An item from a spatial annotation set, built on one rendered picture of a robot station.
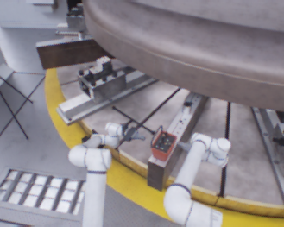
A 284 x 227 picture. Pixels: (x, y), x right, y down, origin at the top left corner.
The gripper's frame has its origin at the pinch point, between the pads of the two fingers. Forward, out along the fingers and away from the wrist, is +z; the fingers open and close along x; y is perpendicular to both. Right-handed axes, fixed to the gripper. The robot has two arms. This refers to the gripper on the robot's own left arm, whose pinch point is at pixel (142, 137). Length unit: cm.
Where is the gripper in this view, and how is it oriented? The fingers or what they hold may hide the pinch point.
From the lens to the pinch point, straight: 178.6
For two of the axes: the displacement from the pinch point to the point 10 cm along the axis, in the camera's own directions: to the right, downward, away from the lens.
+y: 1.0, 7.6, 6.4
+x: -4.7, 6.1, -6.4
